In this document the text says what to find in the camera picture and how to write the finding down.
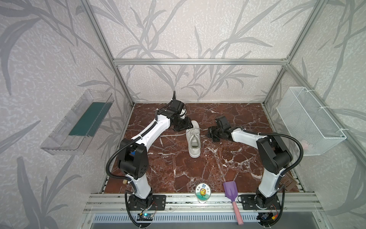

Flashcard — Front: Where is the white wire mesh basket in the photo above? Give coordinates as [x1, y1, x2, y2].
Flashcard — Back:
[276, 87, 347, 156]

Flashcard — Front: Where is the clear plastic wall tray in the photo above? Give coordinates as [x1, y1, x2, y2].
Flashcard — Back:
[41, 89, 114, 156]

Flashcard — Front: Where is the white shoelace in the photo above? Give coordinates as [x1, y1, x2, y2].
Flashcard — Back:
[159, 128, 201, 148]

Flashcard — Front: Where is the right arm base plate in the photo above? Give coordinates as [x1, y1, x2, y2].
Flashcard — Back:
[238, 194, 281, 210]

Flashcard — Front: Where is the brown slotted litter scoop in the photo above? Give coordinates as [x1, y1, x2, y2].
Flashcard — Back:
[279, 171, 299, 192]

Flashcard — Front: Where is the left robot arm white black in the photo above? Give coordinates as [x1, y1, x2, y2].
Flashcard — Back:
[105, 98, 193, 200]

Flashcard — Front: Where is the white sneaker shoe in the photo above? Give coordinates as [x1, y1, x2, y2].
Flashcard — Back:
[186, 120, 201, 158]

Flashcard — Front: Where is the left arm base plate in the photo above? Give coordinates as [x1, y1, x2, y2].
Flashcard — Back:
[127, 194, 166, 211]

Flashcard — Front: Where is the right circuit board with wires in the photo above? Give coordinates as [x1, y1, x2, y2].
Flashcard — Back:
[257, 212, 279, 222]

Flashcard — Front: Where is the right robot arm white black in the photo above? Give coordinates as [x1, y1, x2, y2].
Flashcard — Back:
[207, 116, 304, 203]

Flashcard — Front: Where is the green circuit board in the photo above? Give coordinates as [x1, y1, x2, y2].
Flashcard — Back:
[136, 213, 155, 221]

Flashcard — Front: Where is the purple pink toy shovel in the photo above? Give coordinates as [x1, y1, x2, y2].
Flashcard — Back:
[223, 181, 244, 225]

